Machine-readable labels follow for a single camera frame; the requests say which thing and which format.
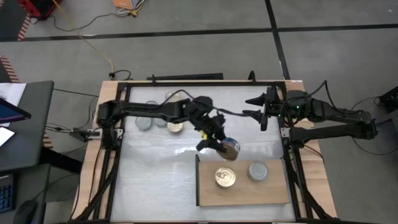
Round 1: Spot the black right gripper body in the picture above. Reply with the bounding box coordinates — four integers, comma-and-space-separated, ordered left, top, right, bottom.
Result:
260, 86, 286, 132

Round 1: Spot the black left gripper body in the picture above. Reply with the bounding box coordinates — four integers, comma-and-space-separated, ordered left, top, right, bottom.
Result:
195, 113, 227, 141

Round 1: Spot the black shelf side panel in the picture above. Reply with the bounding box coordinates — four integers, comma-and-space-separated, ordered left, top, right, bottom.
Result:
195, 154, 200, 207

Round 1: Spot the light wooden shelf board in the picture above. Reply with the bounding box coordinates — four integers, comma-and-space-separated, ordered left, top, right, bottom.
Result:
198, 158, 290, 207

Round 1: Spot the black device stand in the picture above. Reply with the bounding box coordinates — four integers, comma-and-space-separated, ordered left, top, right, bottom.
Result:
369, 86, 398, 128

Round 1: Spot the black usb hub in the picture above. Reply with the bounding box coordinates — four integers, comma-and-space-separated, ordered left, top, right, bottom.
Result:
68, 126, 103, 142

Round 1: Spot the orange cardboard box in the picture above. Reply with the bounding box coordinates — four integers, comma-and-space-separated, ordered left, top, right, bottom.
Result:
112, 0, 141, 11

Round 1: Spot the grey desk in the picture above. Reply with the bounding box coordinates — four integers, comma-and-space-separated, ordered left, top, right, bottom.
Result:
0, 80, 55, 174

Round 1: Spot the black computer mouse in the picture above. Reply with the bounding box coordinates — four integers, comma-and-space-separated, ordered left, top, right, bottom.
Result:
12, 198, 38, 224

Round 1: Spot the white paper sheet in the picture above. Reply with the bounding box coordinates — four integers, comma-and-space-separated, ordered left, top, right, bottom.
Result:
0, 82, 27, 106

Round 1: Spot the black keyboard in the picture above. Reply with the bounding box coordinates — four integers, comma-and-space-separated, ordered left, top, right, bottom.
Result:
0, 173, 16, 213

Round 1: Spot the red equipment box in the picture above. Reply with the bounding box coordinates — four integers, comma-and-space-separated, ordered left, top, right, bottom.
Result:
17, 0, 63, 20

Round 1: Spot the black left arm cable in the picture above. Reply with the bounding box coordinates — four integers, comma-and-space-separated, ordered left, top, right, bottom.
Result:
160, 89, 249, 118

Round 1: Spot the black metal table frame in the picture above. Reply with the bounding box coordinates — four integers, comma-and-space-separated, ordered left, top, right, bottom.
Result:
67, 70, 340, 224

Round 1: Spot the black plug with cable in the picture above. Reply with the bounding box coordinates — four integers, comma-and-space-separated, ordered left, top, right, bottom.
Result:
108, 70, 133, 81

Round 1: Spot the yellow hanging cable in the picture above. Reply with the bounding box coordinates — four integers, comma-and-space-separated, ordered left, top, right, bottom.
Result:
51, 0, 115, 74

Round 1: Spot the black floor cable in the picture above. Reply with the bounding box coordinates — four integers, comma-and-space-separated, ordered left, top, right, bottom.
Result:
49, 11, 137, 34

